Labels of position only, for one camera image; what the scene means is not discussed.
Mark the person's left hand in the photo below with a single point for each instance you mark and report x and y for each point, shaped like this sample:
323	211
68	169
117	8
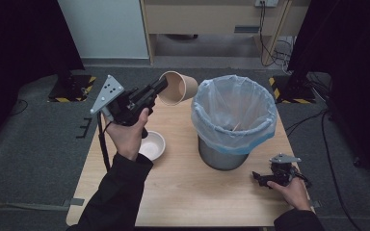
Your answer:
126	138

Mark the white partition panel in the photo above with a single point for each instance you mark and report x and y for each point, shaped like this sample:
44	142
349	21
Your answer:
102	29

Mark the white disposable bowl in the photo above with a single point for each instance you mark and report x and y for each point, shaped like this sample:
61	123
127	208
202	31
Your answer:
154	146

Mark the grey tape strip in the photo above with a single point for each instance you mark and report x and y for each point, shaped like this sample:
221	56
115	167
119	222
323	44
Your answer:
75	202

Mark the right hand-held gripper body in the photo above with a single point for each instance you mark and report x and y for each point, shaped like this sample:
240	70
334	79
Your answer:
282	170

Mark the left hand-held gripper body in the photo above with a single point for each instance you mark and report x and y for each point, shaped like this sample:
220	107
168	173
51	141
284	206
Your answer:
122	104

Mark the brown paper cup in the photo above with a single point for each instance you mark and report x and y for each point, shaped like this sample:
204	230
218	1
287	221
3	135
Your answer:
178	88

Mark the translucent blue bin bag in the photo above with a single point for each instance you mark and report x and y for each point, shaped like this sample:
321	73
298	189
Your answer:
234	102

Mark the black curtain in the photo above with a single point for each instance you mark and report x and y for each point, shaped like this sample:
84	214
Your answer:
22	48
350	64

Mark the grey wall socket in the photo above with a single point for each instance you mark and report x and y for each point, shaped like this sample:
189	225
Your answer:
266	2

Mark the person's right hand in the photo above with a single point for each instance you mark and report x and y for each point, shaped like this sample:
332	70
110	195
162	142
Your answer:
292	194

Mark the light wooden desk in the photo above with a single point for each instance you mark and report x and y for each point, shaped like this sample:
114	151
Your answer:
205	16

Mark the black yellow-striped stand base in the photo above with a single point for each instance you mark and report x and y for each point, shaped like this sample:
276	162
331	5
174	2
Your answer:
292	91
72	88

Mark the grey desk label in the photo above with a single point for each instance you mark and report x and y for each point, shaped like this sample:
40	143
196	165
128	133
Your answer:
246	29

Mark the grey metal trash bin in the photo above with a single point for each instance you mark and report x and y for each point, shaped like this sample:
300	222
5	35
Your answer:
220	160

